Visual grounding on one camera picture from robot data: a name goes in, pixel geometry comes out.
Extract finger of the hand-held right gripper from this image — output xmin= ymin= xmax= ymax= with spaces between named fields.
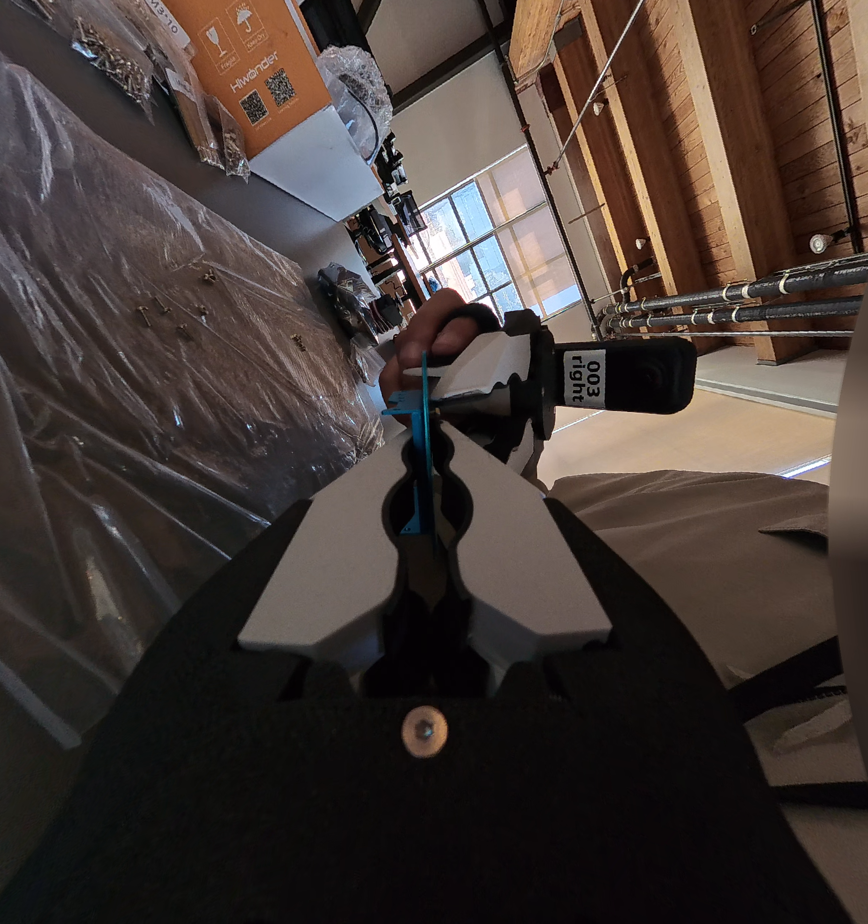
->
xmin=432 ymin=385 xmax=516 ymax=421
xmin=403 ymin=334 xmax=534 ymax=399

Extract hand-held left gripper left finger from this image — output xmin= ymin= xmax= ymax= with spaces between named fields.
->
xmin=237 ymin=429 xmax=435 ymax=672

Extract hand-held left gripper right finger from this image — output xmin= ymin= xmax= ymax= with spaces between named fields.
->
xmin=437 ymin=424 xmax=614 ymax=668

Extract small screws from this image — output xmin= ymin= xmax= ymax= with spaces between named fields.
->
xmin=134 ymin=266 xmax=308 ymax=352

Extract grey desk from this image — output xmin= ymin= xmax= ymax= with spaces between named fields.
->
xmin=0 ymin=0 xmax=435 ymax=924

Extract person's right hand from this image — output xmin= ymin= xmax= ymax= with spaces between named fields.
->
xmin=378 ymin=287 xmax=479 ymax=436

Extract large grid window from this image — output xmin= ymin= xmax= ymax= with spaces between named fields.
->
xmin=403 ymin=148 xmax=585 ymax=326

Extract bag of dark servo parts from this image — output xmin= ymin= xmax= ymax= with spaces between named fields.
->
xmin=317 ymin=263 xmax=388 ymax=385

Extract workbench with dark equipment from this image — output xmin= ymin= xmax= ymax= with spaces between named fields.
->
xmin=346 ymin=132 xmax=435 ymax=304

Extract black insulated ceiling pipe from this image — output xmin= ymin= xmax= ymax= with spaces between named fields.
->
xmin=622 ymin=253 xmax=868 ymax=310
xmin=598 ymin=295 xmax=864 ymax=339

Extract orange and white cardboard box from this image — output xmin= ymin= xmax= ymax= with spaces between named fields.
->
xmin=161 ymin=0 xmax=386 ymax=222

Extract bubble wrap bundle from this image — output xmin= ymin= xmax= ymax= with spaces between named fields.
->
xmin=315 ymin=45 xmax=394 ymax=166

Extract clear plastic bag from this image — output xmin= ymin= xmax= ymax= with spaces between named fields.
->
xmin=0 ymin=27 xmax=388 ymax=755

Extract pile of screw bags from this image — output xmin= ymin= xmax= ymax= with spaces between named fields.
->
xmin=11 ymin=0 xmax=253 ymax=183

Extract black shoulder strap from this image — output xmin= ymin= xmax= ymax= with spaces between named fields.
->
xmin=728 ymin=635 xmax=868 ymax=809

